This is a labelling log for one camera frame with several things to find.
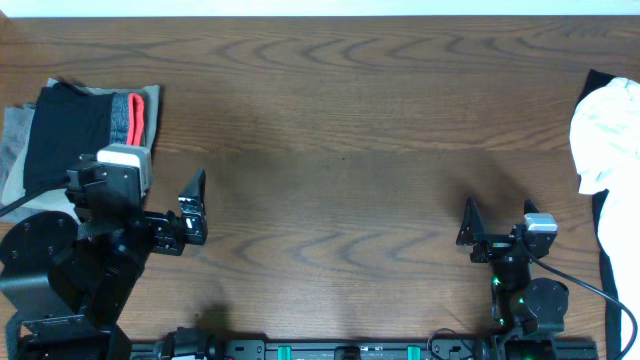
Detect black leggings with red waistband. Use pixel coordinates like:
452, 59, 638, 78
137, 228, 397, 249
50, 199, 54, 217
23, 82, 146, 194

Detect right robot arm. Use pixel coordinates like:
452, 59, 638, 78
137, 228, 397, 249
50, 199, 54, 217
456, 198, 569, 360

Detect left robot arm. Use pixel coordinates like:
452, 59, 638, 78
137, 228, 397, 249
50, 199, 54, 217
1, 164, 207, 359

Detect white crumpled garment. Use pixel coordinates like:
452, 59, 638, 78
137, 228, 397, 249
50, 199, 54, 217
569, 76, 640, 360

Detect black garment under white one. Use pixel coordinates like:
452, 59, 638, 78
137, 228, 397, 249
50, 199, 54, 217
578, 70, 622, 359

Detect folded khaki pants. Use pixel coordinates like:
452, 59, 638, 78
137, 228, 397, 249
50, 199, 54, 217
1, 85, 161, 207

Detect folded grey garment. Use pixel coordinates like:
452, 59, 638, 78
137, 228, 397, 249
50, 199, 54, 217
1, 104, 35, 189

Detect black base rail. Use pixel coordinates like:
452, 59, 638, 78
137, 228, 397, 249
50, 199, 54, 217
130, 328, 599, 360

